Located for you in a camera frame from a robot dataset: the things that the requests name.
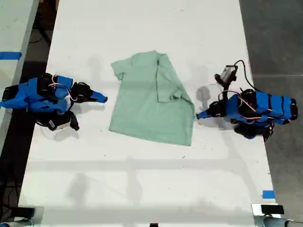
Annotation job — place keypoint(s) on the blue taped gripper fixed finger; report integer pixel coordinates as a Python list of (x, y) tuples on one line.
[(99, 95), (205, 113)]

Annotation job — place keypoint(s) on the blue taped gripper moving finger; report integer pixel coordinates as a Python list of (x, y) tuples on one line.
[(205, 116), (99, 99)]

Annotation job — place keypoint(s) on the pale green T-shirt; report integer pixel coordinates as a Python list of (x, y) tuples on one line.
[(146, 106)]

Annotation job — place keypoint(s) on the blue and black robot arm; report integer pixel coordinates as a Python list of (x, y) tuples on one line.
[(33, 94), (265, 106)]

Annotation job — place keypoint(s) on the long blue tape strip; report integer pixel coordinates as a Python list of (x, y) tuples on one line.
[(10, 55)]

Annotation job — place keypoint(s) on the white side table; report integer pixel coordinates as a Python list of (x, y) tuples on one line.
[(14, 30)]

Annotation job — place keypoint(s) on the small blue tape piece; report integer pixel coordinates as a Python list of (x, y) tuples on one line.
[(268, 194)]

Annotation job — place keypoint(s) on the small black box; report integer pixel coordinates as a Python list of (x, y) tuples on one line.
[(272, 209), (26, 212)]

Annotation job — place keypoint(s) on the short black camera stalk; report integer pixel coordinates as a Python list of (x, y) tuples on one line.
[(73, 120), (225, 83)]

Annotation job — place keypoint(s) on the grey black camera box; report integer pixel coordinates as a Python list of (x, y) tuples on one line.
[(229, 72)]

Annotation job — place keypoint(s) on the black white camera box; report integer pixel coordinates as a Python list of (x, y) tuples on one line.
[(55, 123)]

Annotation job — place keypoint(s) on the metal table bracket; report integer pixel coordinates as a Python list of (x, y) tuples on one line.
[(256, 217), (39, 216)]

